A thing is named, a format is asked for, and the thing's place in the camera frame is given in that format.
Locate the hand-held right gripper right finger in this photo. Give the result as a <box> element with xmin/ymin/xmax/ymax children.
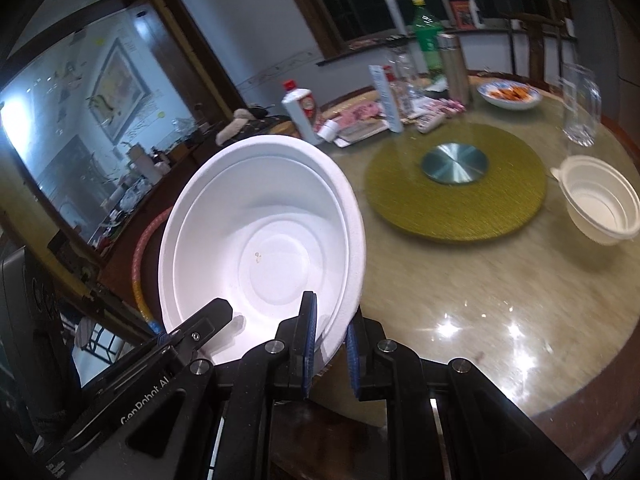
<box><xmin>347</xmin><ymin>316</ymin><xmax>587</xmax><ymax>480</ymax></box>

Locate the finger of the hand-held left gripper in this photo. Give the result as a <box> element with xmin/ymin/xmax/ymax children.
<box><xmin>150</xmin><ymin>298</ymin><xmax>234</xmax><ymax>364</ymax></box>

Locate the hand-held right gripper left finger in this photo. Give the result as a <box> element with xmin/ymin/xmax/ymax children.
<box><xmin>70</xmin><ymin>290</ymin><xmax>321</xmax><ymax>480</ymax></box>

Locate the large white bowl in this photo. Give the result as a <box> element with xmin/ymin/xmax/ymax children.
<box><xmin>157</xmin><ymin>134</ymin><xmax>367</xmax><ymax>368</ymax></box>

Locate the cream plastic bowl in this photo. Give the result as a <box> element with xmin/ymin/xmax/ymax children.
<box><xmin>557</xmin><ymin>155</ymin><xmax>640</xmax><ymax>247</ymax></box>

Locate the pink yellow hula hoop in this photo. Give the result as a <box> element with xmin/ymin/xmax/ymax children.
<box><xmin>132</xmin><ymin>207</ymin><xmax>173</xmax><ymax>331</ymax></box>

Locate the dark jacket with fur trim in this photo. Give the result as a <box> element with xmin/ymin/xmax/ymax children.
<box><xmin>215</xmin><ymin>105</ymin><xmax>291</xmax><ymax>143</ymax></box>

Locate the yellow-green round table mat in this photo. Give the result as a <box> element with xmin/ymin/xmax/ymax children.
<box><xmin>364</xmin><ymin>122</ymin><xmax>547</xmax><ymax>245</ymax></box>

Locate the round metal disc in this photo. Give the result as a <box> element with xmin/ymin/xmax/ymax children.
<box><xmin>420</xmin><ymin>142</ymin><xmax>490</xmax><ymax>185</ymax></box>

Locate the white liquor bottle red cap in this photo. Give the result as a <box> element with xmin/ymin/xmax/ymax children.
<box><xmin>281</xmin><ymin>80</ymin><xmax>321</xmax><ymax>146</ymax></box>

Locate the pink printed packet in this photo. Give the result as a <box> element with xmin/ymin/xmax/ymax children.
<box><xmin>325</xmin><ymin>100</ymin><xmax>391</xmax><ymax>148</ymax></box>

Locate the pink white wrapped packet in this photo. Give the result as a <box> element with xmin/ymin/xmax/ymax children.
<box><xmin>419</xmin><ymin>99</ymin><xmax>467</xmax><ymax>133</ymax></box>

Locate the tall white blue box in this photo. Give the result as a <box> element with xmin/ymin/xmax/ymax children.
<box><xmin>368</xmin><ymin>64</ymin><xmax>405</xmax><ymax>133</ymax></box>

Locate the clear glass jar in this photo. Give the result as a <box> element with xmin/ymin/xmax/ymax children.
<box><xmin>387</xmin><ymin>47</ymin><xmax>421</xmax><ymax>111</ymax></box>

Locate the white plate with food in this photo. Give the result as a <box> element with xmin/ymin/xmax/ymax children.
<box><xmin>476</xmin><ymin>80</ymin><xmax>543</xmax><ymax>110</ymax></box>

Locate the steel thermos flask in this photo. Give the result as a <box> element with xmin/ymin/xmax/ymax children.
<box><xmin>436</xmin><ymin>32</ymin><xmax>473</xmax><ymax>106</ymax></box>

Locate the green plastic bottle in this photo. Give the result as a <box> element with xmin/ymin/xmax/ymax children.
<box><xmin>410</xmin><ymin>0</ymin><xmax>447</xmax><ymax>81</ymax></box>

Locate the clear drinking glass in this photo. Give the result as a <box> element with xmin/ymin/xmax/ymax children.
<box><xmin>560</xmin><ymin>62</ymin><xmax>602</xmax><ymax>147</ymax></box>

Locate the red box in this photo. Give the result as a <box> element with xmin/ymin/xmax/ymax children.
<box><xmin>450</xmin><ymin>0</ymin><xmax>473</xmax><ymax>28</ymax></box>

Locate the wooden chair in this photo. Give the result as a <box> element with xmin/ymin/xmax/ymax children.
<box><xmin>500</xmin><ymin>10</ymin><xmax>581</xmax><ymax>86</ymax></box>

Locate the large wall mirror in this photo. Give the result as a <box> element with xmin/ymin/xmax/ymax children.
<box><xmin>0</xmin><ymin>2</ymin><xmax>201</xmax><ymax>251</ymax></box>

